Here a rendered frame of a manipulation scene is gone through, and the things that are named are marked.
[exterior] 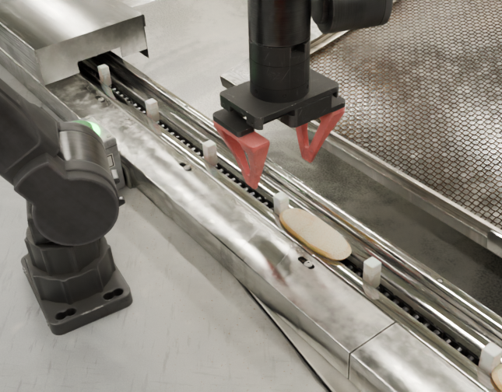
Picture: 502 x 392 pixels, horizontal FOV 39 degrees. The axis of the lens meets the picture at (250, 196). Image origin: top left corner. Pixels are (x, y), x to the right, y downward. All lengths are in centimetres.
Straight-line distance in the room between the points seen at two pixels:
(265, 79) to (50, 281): 29
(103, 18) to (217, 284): 52
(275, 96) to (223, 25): 65
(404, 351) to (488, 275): 18
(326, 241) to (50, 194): 28
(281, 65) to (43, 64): 50
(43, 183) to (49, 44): 45
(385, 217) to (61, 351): 38
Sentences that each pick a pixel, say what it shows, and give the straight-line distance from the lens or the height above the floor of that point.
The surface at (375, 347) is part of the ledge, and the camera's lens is 63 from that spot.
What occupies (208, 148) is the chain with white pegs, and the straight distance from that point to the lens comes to 86.
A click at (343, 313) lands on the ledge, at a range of 65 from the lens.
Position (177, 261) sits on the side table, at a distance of 77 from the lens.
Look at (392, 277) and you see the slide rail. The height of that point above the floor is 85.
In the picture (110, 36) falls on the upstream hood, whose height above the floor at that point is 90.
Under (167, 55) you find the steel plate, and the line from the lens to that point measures 120.
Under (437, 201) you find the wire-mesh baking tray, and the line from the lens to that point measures 73.
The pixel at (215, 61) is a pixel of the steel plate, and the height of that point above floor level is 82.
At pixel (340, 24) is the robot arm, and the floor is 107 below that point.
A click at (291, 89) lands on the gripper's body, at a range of 65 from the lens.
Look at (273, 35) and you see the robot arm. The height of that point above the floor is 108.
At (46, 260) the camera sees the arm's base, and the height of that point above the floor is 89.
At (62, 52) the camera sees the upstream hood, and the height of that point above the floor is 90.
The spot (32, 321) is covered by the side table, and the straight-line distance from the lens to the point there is 75.
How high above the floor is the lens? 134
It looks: 37 degrees down
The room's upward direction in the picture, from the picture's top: 4 degrees counter-clockwise
